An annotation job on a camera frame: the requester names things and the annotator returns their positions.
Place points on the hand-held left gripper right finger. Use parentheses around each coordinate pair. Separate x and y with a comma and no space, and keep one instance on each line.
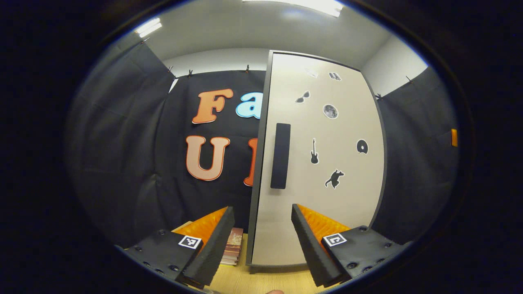
(308,249)

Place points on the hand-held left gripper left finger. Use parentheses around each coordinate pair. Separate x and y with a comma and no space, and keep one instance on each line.
(214,249)

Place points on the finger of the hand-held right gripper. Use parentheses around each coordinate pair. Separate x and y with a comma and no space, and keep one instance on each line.
(454,137)

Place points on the grey cabinet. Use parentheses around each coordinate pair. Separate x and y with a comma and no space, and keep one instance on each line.
(253,212)

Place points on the black backdrop cloth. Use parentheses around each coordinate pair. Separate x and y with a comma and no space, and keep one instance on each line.
(122,143)

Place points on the row of black cloth clips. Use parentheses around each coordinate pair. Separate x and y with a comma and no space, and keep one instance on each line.
(190,73)

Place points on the small ceiling light panel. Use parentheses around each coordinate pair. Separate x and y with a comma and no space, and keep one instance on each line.
(148,27)

